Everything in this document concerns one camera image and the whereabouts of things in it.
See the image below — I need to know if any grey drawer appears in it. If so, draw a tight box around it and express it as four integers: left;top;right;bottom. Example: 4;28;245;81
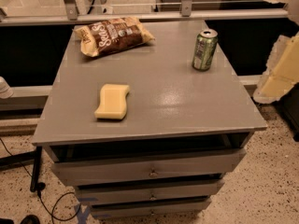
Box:
76;179;224;205
91;197;211;219
51;148;246;186

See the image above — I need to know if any middle grey drawer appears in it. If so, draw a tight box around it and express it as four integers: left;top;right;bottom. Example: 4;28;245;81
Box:
76;179;224;205

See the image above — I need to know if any black floor cable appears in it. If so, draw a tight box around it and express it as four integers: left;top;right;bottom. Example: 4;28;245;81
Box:
0;137;82;222

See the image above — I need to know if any green soda can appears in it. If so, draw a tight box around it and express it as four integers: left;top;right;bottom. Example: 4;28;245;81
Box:
192;29;218;71

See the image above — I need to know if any grey metal rail frame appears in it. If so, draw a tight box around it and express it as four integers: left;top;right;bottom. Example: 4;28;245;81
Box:
0;0;288;26

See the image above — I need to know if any top grey drawer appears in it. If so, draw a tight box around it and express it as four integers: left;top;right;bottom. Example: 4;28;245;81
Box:
51;148;246;186

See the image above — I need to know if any yellow sponge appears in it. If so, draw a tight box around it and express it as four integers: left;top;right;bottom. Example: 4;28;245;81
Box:
94;84;130;120

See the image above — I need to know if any black metal stand leg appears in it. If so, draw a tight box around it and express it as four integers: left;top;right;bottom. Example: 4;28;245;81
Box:
0;147;42;192

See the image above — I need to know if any brown chip bag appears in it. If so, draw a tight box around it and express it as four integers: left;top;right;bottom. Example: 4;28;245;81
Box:
75;17;155;57

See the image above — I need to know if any grey drawer cabinet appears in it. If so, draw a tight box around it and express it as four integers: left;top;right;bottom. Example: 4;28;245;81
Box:
31;20;268;221

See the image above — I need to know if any bottom grey drawer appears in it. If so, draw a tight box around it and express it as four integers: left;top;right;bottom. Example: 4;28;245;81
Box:
91;197;211;219

